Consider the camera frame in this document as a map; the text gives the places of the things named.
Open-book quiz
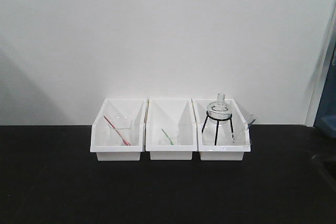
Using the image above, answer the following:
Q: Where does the right white storage bin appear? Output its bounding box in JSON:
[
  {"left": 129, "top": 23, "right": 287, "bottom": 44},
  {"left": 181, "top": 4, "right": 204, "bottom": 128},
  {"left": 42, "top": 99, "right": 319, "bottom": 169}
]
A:
[{"left": 192, "top": 98, "right": 251, "bottom": 161}]

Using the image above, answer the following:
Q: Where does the blue cabinet at right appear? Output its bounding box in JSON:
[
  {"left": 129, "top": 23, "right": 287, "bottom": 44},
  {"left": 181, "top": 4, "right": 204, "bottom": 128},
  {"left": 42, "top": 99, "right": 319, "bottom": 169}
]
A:
[{"left": 314, "top": 48, "right": 336, "bottom": 138}]

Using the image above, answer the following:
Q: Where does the small beaker in middle bin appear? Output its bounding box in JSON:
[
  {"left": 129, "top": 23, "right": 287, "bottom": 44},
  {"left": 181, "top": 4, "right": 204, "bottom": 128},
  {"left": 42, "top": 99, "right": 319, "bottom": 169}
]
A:
[{"left": 159, "top": 135, "right": 180, "bottom": 145}]

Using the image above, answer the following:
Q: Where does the left white storage bin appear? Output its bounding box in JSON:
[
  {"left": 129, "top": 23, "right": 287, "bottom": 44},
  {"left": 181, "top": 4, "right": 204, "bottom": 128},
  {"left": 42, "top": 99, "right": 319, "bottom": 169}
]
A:
[{"left": 90, "top": 98, "right": 147, "bottom": 161}]

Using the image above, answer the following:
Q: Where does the black wire tripod stand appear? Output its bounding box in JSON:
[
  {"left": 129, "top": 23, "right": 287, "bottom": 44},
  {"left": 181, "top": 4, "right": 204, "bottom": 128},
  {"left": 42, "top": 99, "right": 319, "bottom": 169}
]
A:
[{"left": 202, "top": 111, "right": 234, "bottom": 146}]

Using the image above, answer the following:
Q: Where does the middle white storage bin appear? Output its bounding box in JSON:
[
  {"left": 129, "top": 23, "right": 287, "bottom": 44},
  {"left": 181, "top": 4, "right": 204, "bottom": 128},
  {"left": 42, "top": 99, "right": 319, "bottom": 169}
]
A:
[{"left": 145, "top": 99, "right": 197, "bottom": 161}]

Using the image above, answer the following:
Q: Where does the round glass flask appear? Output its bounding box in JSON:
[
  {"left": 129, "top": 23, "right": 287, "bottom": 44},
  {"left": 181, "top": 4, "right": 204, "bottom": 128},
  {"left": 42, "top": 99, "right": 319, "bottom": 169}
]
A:
[{"left": 207, "top": 93, "right": 232, "bottom": 120}]

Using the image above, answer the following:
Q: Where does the white storage bin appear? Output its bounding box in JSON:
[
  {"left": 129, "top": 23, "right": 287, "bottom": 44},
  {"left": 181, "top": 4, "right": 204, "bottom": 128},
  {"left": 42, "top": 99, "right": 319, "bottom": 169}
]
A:
[
  {"left": 192, "top": 98, "right": 251, "bottom": 161},
  {"left": 90, "top": 98, "right": 147, "bottom": 161},
  {"left": 145, "top": 99, "right": 197, "bottom": 161}
]

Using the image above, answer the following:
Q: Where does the clear glass funnel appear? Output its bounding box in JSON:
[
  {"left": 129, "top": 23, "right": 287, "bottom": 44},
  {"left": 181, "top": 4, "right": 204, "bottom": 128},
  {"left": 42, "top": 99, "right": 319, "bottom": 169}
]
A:
[{"left": 233, "top": 114, "right": 256, "bottom": 143}]

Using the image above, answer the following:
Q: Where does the clear beaker in left bin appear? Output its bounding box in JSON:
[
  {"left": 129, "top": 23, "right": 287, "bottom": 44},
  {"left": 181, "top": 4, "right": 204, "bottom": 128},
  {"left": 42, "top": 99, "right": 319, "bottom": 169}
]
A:
[{"left": 107, "top": 116, "right": 132, "bottom": 146}]

